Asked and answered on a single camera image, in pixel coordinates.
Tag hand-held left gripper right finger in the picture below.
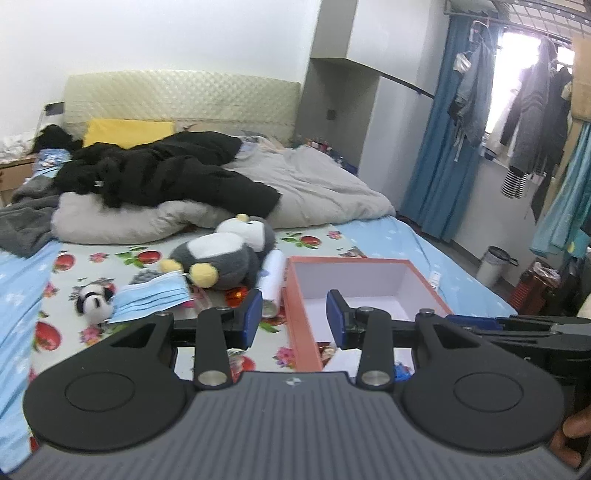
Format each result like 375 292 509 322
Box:
325 289 490 387

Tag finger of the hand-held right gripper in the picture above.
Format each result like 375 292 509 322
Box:
445 314 559 346

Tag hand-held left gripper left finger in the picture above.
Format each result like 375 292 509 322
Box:
104 288 264 389

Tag orange cardboard box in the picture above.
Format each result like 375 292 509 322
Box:
281 257 455 372

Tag blue white plastic packet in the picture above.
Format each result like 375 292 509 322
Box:
316 340 414 384

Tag blue face mask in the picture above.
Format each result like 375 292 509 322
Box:
107 271 195 324

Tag small panda plush toy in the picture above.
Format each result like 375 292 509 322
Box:
76 283 116 317

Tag person's right hand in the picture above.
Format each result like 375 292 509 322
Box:
549 406 591 468

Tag white cylindrical bottle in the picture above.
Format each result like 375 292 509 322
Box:
256 250 287 317

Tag white trash bin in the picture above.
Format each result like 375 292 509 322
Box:
475 246 519 289

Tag grey penguin plush toy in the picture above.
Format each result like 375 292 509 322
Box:
159 213 277 291

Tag red brown basket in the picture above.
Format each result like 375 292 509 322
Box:
512 261 561 305

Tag hanging teal cloth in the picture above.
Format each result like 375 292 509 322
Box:
531 120 591 259

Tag light grey duvet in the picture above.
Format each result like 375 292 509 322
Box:
50 143 397 245

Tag fruit printed mat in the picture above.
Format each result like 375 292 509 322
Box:
28 222 370 384

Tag hanging striped garment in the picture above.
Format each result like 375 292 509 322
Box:
501 168 532 199

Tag black puffer jacket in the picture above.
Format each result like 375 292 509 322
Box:
54 130 282 227

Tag blue curtain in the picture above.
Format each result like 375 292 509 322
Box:
401 18 502 243

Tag light patterned pillow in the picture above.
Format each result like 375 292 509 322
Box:
238 134 282 155

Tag row of small bottles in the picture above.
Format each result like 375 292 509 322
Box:
305 138 358 169

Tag white built-in cabinet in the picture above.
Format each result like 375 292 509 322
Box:
298 0 437 213

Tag hanging grey hoodie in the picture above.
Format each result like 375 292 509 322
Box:
501 39 561 174

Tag hanging black clothes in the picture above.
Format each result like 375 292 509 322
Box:
531 65 575 222

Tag yellow pillow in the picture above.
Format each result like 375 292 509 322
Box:
83 119 176 149

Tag beige quilted headboard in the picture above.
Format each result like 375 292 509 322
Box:
62 70 302 148

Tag hanging blue denim garment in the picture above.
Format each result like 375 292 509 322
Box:
448 23 498 162

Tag light blue bed sheet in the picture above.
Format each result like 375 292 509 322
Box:
0 215 515 462

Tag dark grey blanket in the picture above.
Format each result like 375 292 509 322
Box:
0 182 63 258

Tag blue printed packet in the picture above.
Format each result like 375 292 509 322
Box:
36 148 72 178

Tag brown cardboard sheet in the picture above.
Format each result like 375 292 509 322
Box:
570 34 591 121

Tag black garment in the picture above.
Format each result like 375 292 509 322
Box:
31 124 81 153

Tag brown bedside box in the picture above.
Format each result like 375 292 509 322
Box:
0 154 38 206

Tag white crumpled cloth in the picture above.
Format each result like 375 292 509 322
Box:
0 131 38 162

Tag metal ceiling drying rack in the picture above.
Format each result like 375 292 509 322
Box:
443 0 591 40

